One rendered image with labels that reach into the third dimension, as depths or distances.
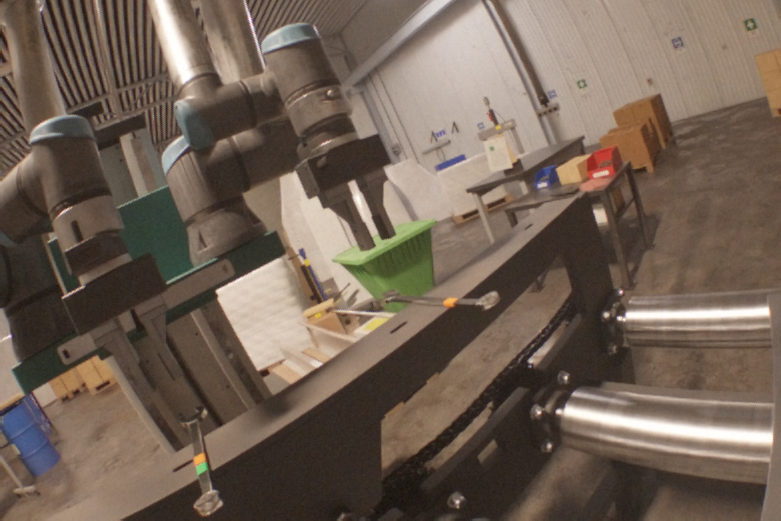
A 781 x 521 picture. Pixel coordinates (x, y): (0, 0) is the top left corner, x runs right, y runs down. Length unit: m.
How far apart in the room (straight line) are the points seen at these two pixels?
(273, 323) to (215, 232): 3.01
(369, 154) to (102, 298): 0.41
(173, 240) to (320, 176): 0.51
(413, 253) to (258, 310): 1.63
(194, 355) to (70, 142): 0.69
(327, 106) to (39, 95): 0.53
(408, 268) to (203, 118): 2.57
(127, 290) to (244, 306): 3.28
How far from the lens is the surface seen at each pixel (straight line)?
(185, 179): 0.81
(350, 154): 0.53
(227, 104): 0.62
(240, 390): 1.02
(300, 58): 0.54
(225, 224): 0.78
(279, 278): 3.65
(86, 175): 0.48
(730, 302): 0.80
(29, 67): 0.81
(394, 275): 2.96
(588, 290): 0.82
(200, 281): 0.76
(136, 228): 0.93
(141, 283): 0.47
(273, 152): 0.83
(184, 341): 1.02
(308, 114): 0.52
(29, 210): 0.54
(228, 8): 0.92
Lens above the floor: 1.35
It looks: 7 degrees down
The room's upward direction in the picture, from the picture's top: 24 degrees counter-clockwise
